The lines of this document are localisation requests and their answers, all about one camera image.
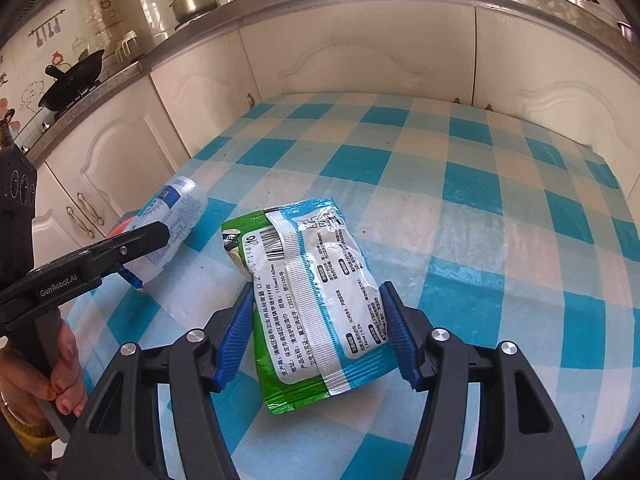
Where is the person's left forearm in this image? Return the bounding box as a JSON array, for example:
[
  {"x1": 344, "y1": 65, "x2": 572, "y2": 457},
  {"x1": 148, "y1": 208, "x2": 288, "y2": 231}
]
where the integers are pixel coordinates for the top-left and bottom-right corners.
[{"x1": 0, "y1": 400, "x2": 61, "y2": 461}]

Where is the black wok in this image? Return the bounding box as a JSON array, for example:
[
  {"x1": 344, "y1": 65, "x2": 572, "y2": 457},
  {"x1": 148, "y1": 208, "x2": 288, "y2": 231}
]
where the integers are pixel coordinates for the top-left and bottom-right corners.
[{"x1": 39, "y1": 49, "x2": 106, "y2": 112}]

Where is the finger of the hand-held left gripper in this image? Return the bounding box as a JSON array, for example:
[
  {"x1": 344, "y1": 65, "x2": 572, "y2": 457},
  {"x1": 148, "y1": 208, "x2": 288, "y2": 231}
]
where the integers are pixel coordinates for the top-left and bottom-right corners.
[
  {"x1": 116, "y1": 262, "x2": 147, "y2": 292},
  {"x1": 75, "y1": 221, "x2": 172, "y2": 275}
]

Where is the green wipes pack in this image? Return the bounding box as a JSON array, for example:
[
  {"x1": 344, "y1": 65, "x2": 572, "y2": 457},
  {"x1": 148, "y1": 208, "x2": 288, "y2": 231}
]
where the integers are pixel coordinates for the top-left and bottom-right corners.
[{"x1": 220, "y1": 196, "x2": 401, "y2": 416}]

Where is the white wire rack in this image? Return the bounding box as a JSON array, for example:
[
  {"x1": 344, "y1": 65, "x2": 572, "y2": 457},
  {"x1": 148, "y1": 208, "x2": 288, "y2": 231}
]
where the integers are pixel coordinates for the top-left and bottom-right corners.
[{"x1": 106, "y1": 30, "x2": 147, "y2": 63}]

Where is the kitchen countertop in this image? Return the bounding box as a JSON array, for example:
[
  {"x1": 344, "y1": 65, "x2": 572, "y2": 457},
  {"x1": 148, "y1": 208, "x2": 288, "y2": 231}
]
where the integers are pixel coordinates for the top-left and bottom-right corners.
[{"x1": 0, "y1": 0, "x2": 640, "y2": 161}]

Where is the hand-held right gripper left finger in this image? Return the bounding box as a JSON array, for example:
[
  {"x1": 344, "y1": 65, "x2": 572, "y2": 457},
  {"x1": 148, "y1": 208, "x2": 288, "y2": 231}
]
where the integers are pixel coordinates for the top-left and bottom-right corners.
[{"x1": 57, "y1": 282, "x2": 257, "y2": 480}]

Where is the white milk pouch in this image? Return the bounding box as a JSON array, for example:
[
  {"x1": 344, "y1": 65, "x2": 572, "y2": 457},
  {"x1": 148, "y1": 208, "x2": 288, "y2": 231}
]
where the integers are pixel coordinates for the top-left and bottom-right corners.
[{"x1": 106, "y1": 175, "x2": 209, "y2": 291}]

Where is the white kitchen cabinet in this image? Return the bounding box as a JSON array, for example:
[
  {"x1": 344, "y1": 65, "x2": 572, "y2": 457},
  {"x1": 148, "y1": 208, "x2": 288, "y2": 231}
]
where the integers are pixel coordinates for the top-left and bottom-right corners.
[{"x1": 30, "y1": 0, "x2": 640, "y2": 261}]

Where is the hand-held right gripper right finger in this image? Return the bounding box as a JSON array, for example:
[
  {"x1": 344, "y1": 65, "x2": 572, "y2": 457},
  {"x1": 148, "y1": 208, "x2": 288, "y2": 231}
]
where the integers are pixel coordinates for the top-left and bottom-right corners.
[{"x1": 377, "y1": 281, "x2": 586, "y2": 480}]

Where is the blue checkered tablecloth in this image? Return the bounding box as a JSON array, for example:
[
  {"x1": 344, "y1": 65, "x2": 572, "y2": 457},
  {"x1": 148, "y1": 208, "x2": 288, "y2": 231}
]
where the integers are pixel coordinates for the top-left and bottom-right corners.
[{"x1": 65, "y1": 91, "x2": 633, "y2": 480}]

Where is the person's left hand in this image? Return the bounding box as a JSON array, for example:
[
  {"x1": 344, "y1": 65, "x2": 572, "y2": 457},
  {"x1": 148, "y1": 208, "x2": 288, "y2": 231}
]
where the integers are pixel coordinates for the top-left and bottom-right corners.
[{"x1": 0, "y1": 327, "x2": 88, "y2": 418}]

